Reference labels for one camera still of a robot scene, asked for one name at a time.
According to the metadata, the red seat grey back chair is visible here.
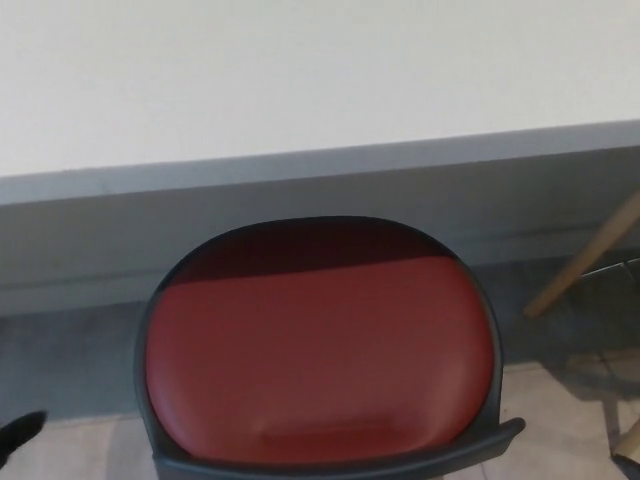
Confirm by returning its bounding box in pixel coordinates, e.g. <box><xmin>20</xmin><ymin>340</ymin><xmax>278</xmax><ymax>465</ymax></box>
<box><xmin>133</xmin><ymin>215</ymin><xmax>527</xmax><ymax>480</ymax></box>

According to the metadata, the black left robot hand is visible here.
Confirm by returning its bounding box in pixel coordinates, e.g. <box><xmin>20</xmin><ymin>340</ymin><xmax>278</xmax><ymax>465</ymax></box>
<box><xmin>0</xmin><ymin>410</ymin><xmax>49</xmax><ymax>464</ymax></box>

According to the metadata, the red seat wooden leg chair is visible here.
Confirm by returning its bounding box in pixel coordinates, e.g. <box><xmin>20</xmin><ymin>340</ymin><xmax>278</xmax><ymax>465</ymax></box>
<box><xmin>523</xmin><ymin>189</ymin><xmax>640</xmax><ymax>466</ymax></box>

